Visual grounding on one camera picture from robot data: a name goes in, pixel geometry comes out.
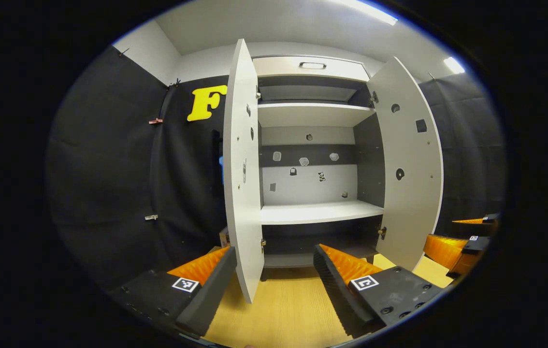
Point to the small ceiling light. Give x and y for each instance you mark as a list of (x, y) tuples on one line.
[(454, 65)]

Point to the long ceiling light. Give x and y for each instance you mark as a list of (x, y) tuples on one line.
[(368, 10)]

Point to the grey cabinet door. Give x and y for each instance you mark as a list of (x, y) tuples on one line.
[(414, 203), (240, 217)]

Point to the white printed box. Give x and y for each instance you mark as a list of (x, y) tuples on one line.
[(224, 237)]

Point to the black backdrop cloth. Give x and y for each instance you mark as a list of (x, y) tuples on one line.
[(100, 169)]

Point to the grey double-door shoe cabinet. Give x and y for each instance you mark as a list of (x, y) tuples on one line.
[(317, 211)]

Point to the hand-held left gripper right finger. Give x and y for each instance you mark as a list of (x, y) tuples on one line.
[(337, 290)]

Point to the silver cloth clip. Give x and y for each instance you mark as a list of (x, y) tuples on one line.
[(151, 217)]

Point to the pink cloth clip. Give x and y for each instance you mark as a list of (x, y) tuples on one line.
[(155, 121)]

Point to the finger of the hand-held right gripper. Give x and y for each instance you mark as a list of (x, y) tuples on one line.
[(490, 218), (443, 249)]

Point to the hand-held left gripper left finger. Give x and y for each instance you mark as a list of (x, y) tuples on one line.
[(213, 290)]

